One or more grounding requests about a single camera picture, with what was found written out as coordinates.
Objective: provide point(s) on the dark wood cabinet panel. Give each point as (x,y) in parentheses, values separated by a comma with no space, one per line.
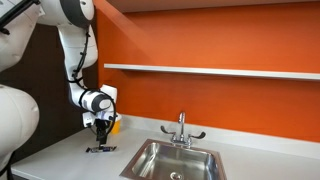
(50,90)

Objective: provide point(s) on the white backsplash strip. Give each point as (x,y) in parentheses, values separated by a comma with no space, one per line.
(253,138)

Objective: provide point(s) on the thin white wall shelf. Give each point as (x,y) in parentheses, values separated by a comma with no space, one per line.
(233,71)

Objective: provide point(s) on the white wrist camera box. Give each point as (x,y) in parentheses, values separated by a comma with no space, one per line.
(88,119)

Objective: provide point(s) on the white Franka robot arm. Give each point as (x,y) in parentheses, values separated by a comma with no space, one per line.
(76,50)

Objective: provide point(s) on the orange paper cup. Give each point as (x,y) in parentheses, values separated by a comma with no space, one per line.
(116,128)

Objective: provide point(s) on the stainless steel sink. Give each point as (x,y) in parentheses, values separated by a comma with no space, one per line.
(173,161)

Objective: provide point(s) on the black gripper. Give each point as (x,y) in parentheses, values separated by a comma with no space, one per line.
(102,127)

